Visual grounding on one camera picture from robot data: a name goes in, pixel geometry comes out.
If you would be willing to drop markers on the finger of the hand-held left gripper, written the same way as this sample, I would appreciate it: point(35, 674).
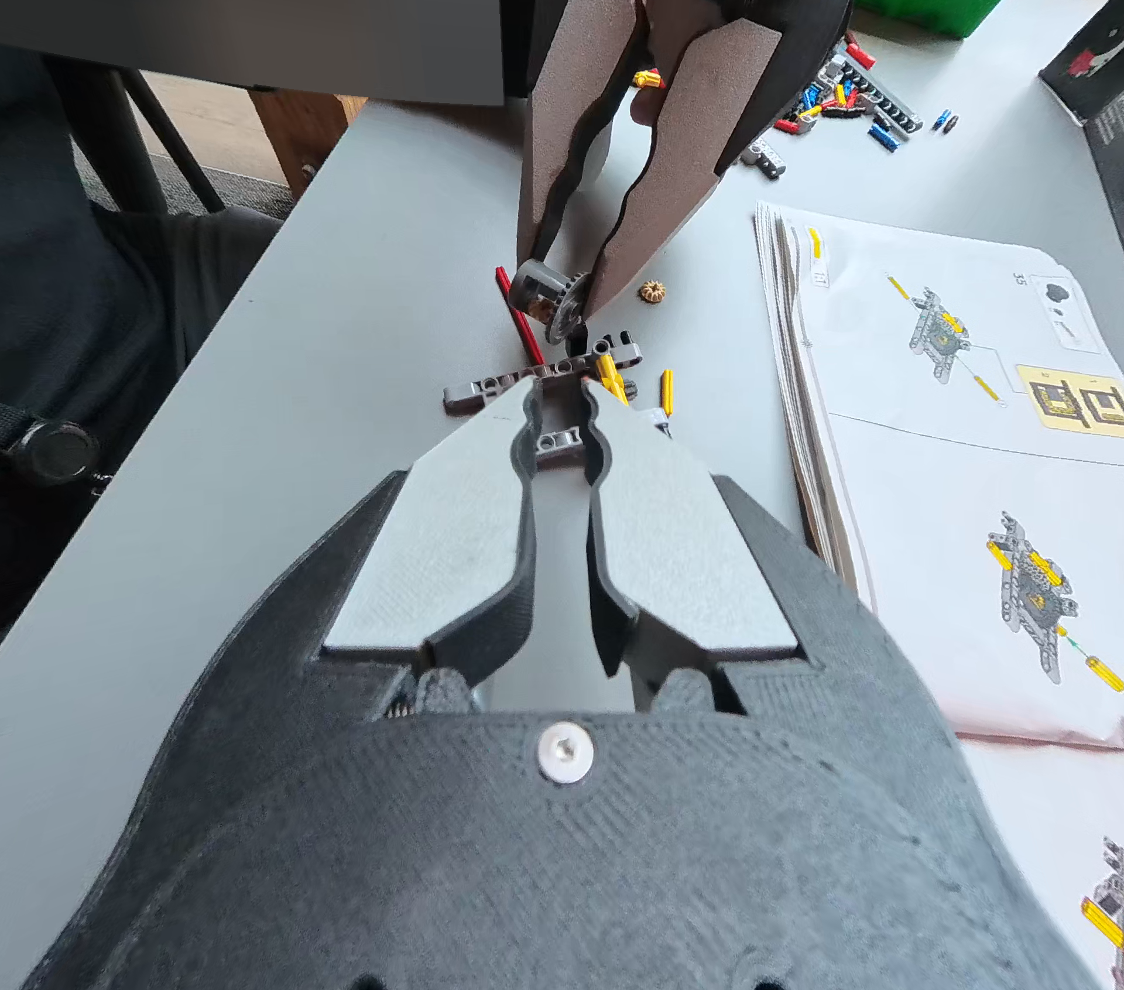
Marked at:
point(579, 59)
point(694, 147)

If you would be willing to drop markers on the dark grey lego differential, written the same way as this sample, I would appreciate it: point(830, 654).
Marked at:
point(536, 287)

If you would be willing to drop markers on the tan lego gear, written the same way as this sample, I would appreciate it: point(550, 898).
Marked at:
point(653, 292)

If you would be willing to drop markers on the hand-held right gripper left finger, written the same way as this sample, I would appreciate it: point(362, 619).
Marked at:
point(430, 551)

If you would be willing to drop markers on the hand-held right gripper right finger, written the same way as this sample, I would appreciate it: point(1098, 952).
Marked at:
point(694, 560)

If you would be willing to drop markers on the lego instruction booklet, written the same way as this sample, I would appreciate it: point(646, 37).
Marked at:
point(948, 481)

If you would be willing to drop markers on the grey lego frame assembly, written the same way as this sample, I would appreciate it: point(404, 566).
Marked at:
point(479, 393)

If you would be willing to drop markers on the red lego axle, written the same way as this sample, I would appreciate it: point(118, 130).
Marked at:
point(522, 322)

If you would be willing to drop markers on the black badge reel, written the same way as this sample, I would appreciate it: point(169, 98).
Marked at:
point(54, 450)

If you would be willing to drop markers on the lego set box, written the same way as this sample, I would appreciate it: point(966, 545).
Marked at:
point(1098, 85)

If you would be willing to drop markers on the pile of lego pieces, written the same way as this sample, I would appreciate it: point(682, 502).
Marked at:
point(843, 99)

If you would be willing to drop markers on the yellow lego axle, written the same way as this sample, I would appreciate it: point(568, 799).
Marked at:
point(667, 393)

